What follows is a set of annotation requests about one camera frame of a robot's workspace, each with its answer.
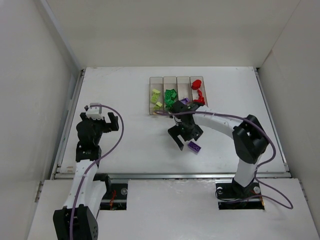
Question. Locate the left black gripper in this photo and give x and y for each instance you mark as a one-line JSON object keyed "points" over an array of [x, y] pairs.
{"points": [[105, 124]]}

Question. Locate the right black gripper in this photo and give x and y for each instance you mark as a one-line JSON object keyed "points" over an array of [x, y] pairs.
{"points": [[186, 131]]}

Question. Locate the red long brick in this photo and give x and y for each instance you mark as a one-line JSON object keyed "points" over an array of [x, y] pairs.
{"points": [[200, 100]]}

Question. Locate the lime and green brick stack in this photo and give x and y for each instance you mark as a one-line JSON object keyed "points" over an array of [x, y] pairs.
{"points": [[158, 106]]}

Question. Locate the red flower brick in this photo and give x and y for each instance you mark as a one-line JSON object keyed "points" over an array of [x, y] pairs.
{"points": [[196, 84]]}

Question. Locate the lime arch green brick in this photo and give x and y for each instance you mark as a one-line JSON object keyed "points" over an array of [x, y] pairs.
{"points": [[155, 98]]}

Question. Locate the red rectangular brick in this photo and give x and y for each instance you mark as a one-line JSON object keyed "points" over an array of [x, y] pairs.
{"points": [[170, 94]]}

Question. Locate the red arch brick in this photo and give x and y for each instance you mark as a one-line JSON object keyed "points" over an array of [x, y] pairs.
{"points": [[200, 94]]}

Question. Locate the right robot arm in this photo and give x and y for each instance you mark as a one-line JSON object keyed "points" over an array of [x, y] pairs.
{"points": [[249, 138]]}

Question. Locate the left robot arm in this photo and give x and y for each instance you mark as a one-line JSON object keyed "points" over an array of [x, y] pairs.
{"points": [[77, 219]]}

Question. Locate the purple flat brick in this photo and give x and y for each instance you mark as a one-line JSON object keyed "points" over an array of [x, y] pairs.
{"points": [[194, 147]]}

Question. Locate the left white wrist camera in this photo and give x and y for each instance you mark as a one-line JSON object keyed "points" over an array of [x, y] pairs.
{"points": [[93, 111]]}

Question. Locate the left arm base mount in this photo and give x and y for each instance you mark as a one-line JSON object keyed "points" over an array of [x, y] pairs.
{"points": [[115, 198]]}

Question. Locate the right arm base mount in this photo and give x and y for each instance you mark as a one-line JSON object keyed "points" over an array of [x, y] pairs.
{"points": [[229, 199]]}

